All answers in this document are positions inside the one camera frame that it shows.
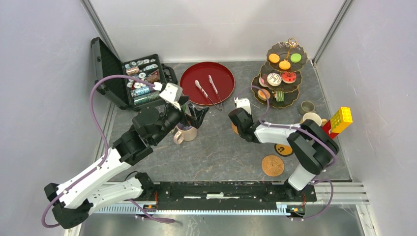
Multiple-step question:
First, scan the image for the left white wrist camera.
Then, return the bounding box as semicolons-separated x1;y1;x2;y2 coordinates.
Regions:
159;83;183;110

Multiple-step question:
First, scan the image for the three-tier gold dessert stand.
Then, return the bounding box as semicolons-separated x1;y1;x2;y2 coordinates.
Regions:
251;38;308;109

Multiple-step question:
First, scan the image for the orange fruit tart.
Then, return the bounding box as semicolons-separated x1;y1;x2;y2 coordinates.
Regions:
257;88;270;101

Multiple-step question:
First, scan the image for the layered green cake slice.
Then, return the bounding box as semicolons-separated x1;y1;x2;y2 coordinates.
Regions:
274;91;285;102

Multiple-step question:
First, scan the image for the white sprinkled donut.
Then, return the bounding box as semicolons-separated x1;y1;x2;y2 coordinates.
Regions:
267;72;282;87

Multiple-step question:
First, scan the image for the black yellow round coaster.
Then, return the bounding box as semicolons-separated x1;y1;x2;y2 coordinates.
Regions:
274;144;294;157

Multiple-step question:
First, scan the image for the orange macaron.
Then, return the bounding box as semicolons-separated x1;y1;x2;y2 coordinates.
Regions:
268;53;280;63
278;59;291;70

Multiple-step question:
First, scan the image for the black open case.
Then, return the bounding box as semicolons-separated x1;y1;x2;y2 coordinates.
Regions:
90;36;178;112

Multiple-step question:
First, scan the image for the woven coaster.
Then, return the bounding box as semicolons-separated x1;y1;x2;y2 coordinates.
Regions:
261;155;285;177
232;123;238;134

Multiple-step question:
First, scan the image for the yellow cream mug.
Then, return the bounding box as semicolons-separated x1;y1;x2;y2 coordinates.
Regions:
300;112;328;126

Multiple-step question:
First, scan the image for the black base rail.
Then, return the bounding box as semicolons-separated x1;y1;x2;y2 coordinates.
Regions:
130;171;317;213

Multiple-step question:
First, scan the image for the pink beige mug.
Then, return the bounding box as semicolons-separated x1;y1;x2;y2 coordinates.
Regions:
171;123;198;145

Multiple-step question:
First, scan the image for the green macaron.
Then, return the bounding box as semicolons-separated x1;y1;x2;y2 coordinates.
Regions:
290;53;302;63

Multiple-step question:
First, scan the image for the small grey-green cup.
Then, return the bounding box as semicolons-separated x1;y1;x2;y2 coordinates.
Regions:
298;100;316;116

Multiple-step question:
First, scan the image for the red round tray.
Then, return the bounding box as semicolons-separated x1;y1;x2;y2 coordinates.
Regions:
179;61;236;106

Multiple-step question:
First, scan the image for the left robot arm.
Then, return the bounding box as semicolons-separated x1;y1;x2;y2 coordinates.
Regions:
44;104;209;229

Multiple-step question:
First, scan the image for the red yellow block toy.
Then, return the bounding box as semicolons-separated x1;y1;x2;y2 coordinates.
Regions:
322;107;353;139

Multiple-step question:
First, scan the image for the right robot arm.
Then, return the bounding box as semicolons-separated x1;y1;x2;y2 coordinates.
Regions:
228;108;340;201

